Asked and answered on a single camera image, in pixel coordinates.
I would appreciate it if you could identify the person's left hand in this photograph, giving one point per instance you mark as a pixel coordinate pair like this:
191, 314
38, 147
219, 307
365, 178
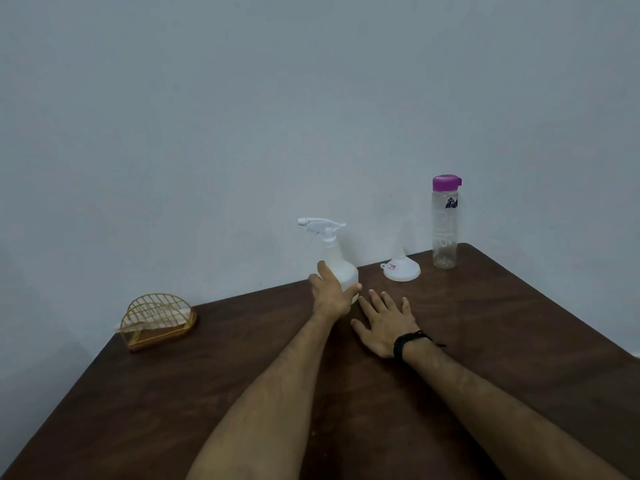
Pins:
332, 294

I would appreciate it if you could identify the person's right hand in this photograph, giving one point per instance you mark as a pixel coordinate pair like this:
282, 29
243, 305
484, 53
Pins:
387, 329

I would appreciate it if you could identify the white spray bottle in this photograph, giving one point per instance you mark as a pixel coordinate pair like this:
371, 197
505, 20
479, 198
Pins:
342, 267

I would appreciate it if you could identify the white plastic funnel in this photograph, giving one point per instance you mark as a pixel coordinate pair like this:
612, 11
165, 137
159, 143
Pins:
402, 270

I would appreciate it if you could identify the white trigger sprayer head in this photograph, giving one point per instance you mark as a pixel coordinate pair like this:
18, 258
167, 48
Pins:
322, 225

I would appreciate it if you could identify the clear water bottle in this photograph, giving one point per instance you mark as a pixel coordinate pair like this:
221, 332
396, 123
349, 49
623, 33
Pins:
444, 229

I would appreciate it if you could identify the purple bottle cap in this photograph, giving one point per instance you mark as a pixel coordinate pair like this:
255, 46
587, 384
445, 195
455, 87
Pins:
446, 182

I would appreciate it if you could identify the person's right forearm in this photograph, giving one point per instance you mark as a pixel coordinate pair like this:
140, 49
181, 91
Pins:
500, 419

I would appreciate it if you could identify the person's left forearm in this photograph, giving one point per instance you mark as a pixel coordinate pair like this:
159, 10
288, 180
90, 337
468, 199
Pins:
270, 409

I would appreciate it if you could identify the black wristband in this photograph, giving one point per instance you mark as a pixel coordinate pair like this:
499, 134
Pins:
402, 344

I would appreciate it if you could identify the dark wooden table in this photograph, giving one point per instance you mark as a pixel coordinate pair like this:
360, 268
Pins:
500, 334

